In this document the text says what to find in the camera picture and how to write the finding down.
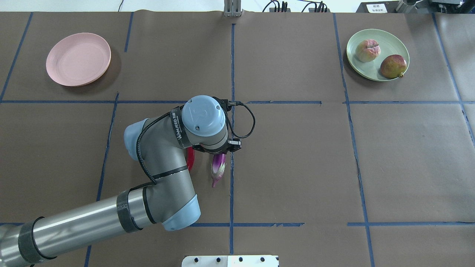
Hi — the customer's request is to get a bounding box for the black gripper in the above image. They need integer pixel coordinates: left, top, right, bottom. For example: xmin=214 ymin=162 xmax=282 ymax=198
xmin=193 ymin=141 xmax=242 ymax=154

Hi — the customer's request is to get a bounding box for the purple eggplant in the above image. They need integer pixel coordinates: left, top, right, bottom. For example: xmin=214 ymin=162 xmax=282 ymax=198
xmin=211 ymin=154 xmax=226 ymax=188

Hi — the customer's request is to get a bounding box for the red chili pepper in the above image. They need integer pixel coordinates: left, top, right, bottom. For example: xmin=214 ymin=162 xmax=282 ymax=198
xmin=186 ymin=147 xmax=195 ymax=171

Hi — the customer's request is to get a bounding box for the pink peach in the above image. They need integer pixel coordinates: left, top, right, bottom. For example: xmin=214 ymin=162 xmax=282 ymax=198
xmin=355 ymin=39 xmax=381 ymax=63

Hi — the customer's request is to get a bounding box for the red yellow apple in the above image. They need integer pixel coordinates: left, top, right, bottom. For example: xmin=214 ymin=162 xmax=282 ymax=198
xmin=380 ymin=54 xmax=408 ymax=79

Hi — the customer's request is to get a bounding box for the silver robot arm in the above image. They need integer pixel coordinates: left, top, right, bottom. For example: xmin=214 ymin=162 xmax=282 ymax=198
xmin=1 ymin=95 xmax=241 ymax=267

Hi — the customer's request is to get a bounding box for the pink plate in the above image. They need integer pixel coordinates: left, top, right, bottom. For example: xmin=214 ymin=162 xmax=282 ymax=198
xmin=45 ymin=33 xmax=112 ymax=87

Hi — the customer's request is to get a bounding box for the green plate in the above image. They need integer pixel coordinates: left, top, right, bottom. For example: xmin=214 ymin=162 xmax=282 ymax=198
xmin=346 ymin=29 xmax=410 ymax=82

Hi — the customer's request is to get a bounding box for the white label card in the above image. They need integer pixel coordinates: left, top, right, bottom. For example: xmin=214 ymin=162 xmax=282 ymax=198
xmin=366 ymin=3 xmax=387 ymax=13

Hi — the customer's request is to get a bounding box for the white pedestal column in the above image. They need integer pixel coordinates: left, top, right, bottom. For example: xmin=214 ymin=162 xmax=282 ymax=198
xmin=181 ymin=255 xmax=280 ymax=267

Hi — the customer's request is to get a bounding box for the aluminium frame post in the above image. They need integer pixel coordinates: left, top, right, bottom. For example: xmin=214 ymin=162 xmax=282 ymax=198
xmin=223 ymin=0 xmax=242 ymax=17

